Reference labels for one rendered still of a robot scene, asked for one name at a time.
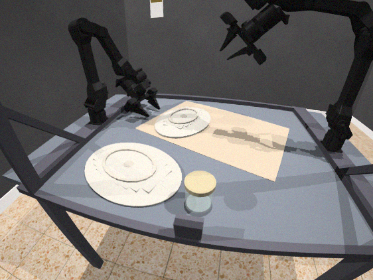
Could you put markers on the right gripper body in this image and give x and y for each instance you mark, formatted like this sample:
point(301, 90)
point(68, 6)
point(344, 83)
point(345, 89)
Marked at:
point(253, 30)

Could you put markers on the glass jar with cream lid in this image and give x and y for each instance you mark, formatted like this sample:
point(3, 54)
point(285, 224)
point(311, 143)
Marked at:
point(199, 191)

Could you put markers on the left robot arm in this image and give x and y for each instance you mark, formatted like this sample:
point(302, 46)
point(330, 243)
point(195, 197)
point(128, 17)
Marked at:
point(82, 30)

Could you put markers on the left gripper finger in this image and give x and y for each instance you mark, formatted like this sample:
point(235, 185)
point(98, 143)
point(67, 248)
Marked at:
point(153, 101)
point(137, 108)

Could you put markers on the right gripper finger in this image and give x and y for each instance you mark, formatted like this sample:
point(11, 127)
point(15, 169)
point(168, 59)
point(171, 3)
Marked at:
point(240, 52)
point(230, 36)

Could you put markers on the beige flat mat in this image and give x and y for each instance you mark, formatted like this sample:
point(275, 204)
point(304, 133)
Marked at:
point(243, 142)

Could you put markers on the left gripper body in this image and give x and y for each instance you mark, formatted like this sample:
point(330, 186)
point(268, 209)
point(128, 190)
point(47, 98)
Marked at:
point(134, 99)

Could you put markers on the white round platter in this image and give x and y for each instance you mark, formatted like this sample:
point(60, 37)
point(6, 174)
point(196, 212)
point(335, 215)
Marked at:
point(133, 174)
point(183, 122)

